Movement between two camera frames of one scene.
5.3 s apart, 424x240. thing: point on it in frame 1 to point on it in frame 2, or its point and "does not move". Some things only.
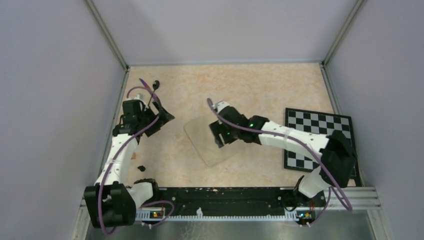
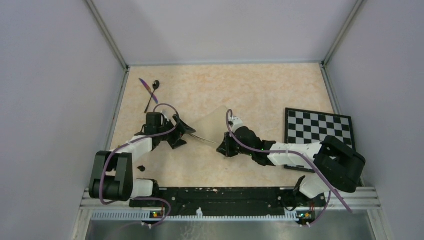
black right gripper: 218,128 to 224,148
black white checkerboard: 316,123 does not move
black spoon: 155,85 does not move
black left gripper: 164,117 to 178,131
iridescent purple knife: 145,83 does not move
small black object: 142,168 does not move
